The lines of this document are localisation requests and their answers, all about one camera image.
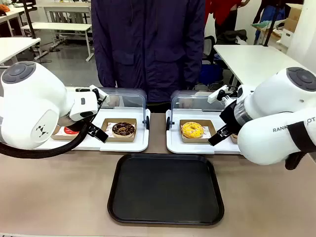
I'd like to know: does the white storage box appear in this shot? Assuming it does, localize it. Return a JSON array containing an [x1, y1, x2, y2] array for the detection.
[[276, 28, 295, 53]]

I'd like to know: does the person's right forearm navy sleeve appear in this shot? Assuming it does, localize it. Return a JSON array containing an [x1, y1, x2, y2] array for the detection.
[[94, 41, 117, 88]]

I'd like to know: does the red glazed donut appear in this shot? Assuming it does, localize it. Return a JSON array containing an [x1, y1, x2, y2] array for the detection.
[[63, 126, 80, 136]]

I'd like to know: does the person's left forearm navy sleeve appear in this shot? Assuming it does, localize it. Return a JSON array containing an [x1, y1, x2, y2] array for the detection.
[[183, 41, 205, 89]]

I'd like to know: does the black cable strap wrap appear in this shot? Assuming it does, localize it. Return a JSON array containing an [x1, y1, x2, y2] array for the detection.
[[284, 120, 316, 171]]

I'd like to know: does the white display tray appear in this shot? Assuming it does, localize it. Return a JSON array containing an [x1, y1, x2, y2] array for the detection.
[[165, 108, 244, 155], [37, 108, 152, 153]]

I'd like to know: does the black serving tray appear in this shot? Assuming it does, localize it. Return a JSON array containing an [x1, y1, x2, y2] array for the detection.
[[107, 153, 225, 226]]

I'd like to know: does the white slatted table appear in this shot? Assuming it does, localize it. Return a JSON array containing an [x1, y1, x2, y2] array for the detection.
[[37, 1, 92, 25]]

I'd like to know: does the chocolate sprinkled donut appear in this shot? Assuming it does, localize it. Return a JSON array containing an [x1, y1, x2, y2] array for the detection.
[[112, 121, 136, 138]]

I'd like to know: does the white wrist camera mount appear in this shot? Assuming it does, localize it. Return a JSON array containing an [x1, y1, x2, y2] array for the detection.
[[89, 84, 110, 107], [207, 84, 239, 106]]

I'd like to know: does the blue hanging jacket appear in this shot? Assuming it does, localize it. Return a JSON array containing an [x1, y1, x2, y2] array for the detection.
[[253, 0, 286, 43]]

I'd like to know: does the black bag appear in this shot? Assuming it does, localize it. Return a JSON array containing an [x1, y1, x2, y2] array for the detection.
[[216, 29, 248, 45]]

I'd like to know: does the black office chair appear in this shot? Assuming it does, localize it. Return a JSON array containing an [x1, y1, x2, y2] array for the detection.
[[201, 36, 235, 91]]

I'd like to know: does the person in navy jacket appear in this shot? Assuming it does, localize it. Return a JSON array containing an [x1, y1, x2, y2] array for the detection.
[[90, 0, 206, 103]]

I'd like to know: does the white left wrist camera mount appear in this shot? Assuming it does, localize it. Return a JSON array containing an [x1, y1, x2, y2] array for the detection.
[[89, 84, 110, 107]]

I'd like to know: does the yellow sprinkled donut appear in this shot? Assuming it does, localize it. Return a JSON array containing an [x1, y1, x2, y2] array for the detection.
[[181, 121, 205, 139]]

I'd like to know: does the person in red top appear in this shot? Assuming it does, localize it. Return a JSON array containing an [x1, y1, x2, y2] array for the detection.
[[204, 0, 250, 44]]

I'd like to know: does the black stand pole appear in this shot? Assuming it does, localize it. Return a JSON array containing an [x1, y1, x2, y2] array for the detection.
[[21, 0, 38, 40], [262, 0, 279, 47]]

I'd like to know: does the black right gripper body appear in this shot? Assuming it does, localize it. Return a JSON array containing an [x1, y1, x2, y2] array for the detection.
[[219, 99, 244, 133]]

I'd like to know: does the black braided cable sleeve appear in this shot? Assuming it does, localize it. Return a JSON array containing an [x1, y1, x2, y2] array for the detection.
[[0, 120, 89, 159]]

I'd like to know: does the white table with rounded corner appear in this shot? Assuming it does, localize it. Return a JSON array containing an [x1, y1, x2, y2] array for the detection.
[[0, 37, 41, 69]]

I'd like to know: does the brown cardboard box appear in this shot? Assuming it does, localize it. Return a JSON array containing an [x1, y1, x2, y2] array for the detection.
[[284, 3, 304, 33]]

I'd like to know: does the white bench table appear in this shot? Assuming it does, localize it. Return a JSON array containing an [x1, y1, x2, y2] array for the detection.
[[20, 22, 94, 62]]

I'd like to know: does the clear plastic display lid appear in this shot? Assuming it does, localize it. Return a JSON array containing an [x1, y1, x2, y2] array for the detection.
[[65, 86, 151, 131], [166, 85, 247, 132]]

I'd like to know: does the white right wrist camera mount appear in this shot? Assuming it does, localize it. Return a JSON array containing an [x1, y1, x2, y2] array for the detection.
[[207, 84, 239, 106]]

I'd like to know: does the large white table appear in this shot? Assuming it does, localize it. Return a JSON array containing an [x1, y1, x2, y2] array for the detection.
[[213, 44, 316, 108]]

